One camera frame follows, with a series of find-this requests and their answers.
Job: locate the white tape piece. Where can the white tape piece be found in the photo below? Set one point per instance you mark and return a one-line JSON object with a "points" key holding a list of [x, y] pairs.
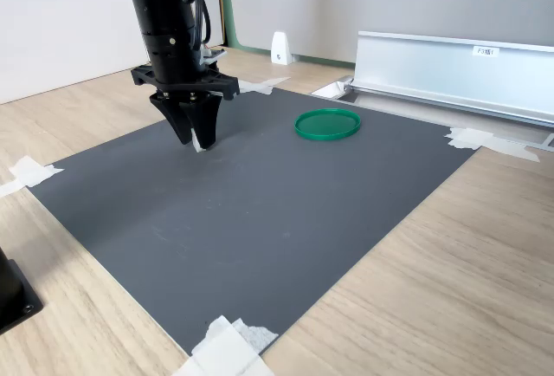
{"points": [[472, 138], [264, 85], [32, 172], [225, 350]]}

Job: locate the dark grey mat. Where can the dark grey mat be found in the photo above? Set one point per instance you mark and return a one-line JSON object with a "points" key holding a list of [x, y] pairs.
{"points": [[259, 220]]}

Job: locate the small white plastic terminal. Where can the small white plastic terminal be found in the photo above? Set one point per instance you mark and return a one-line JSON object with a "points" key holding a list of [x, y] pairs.
{"points": [[196, 140]]}

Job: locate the green partition frame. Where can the green partition frame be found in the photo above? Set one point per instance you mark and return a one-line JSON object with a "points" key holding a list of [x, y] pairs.
{"points": [[228, 12]]}

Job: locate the small white bracket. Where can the small white bracket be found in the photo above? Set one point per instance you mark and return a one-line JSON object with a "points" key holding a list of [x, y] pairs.
{"points": [[281, 49]]}

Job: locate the round green lid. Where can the round green lid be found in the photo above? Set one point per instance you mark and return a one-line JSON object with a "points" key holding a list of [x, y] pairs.
{"points": [[327, 125]]}

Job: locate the white partition panel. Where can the white partition panel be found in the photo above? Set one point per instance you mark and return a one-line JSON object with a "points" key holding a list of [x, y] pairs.
{"points": [[65, 25]]}

